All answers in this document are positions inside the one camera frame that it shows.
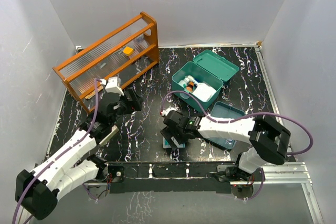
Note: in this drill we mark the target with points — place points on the teal medicine box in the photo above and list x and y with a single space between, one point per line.
207 67

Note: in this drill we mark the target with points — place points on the yellow-orange small block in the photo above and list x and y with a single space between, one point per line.
128 51

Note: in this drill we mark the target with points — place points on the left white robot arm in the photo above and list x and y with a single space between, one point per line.
39 190

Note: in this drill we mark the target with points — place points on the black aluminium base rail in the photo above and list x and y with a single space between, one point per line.
127 177

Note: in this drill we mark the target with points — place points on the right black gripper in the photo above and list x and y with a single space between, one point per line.
168 132

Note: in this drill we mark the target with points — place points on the cream medicine carton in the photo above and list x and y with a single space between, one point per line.
114 131

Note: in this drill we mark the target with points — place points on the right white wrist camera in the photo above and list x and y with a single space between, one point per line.
165 112

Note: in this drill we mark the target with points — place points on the teal white sachet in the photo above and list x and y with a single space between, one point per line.
167 145

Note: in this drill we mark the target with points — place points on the white gauze packet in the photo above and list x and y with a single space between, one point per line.
204 92

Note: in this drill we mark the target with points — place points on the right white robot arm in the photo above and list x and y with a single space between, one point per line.
269 139

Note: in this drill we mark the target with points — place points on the brown medicine bottle orange cap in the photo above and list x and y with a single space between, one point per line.
190 87

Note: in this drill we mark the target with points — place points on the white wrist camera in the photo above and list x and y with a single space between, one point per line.
165 112
112 85

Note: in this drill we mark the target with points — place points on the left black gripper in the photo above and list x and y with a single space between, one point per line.
135 105

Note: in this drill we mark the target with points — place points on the blue-grey divider tray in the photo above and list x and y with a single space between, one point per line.
221 110

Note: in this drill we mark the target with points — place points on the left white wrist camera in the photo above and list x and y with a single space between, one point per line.
112 85

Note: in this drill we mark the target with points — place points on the orange wooden shelf rack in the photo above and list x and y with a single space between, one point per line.
105 58

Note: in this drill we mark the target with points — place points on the white teal bottle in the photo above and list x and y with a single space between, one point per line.
184 82

